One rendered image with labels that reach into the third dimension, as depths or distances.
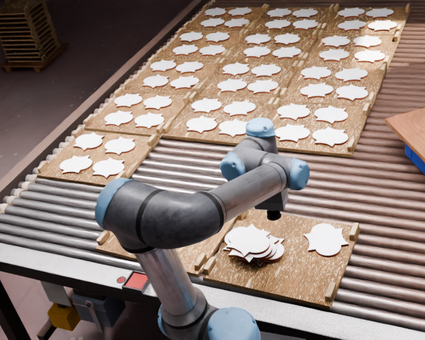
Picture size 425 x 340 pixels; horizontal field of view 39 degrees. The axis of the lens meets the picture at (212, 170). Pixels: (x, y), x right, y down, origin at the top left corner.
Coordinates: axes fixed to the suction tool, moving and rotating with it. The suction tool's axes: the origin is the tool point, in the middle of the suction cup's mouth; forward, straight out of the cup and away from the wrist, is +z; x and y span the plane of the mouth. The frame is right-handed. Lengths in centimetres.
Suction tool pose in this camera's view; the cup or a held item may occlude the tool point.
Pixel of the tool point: (274, 215)
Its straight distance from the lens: 175.9
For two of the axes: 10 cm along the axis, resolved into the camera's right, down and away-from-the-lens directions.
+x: -3.0, 5.9, -7.5
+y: -9.4, -0.3, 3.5
